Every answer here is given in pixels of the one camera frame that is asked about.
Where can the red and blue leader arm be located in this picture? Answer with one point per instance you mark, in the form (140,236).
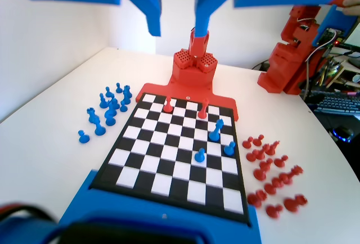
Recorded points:
(284,58)

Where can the tall blue chess piece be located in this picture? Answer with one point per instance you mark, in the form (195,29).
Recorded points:
(216,133)

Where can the red robot arm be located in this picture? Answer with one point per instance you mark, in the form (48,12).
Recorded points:
(194,69)

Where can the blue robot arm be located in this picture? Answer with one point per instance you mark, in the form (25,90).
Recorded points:
(17,227)

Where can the blue chess pawn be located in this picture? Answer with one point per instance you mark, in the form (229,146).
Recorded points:
(83,138)
(114,104)
(123,106)
(118,88)
(200,158)
(229,149)

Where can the blue chess rook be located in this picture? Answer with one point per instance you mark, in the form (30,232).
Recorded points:
(92,117)
(127,95)

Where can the red chess bishop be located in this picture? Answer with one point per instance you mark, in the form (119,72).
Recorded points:
(168,106)
(262,152)

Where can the tall red chess piece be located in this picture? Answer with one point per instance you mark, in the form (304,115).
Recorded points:
(202,112)

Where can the blue chess knight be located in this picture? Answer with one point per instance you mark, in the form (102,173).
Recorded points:
(110,117)

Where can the blue chess bishop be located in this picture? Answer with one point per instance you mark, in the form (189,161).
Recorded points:
(99,128)

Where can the red chess pawn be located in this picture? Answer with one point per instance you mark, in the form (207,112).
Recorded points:
(265,165)
(274,210)
(280,161)
(251,157)
(247,144)
(257,141)
(270,188)

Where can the red chess queen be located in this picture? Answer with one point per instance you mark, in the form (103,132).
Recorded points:
(285,179)

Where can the red chess rook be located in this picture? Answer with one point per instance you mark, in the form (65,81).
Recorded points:
(256,199)
(292,204)

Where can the black and white chessboard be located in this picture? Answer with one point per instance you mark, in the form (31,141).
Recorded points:
(168,148)

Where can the wooden desk shelf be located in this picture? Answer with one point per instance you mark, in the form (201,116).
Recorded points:
(346,69)

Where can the dark computer keyboard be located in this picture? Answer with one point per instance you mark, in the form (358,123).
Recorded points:
(337,104)

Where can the black computer mouse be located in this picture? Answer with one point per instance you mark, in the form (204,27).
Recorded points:
(344,133)

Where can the red robot base plate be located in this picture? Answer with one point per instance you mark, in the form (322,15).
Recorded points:
(157,88)

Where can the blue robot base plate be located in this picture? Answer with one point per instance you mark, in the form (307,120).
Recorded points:
(140,207)

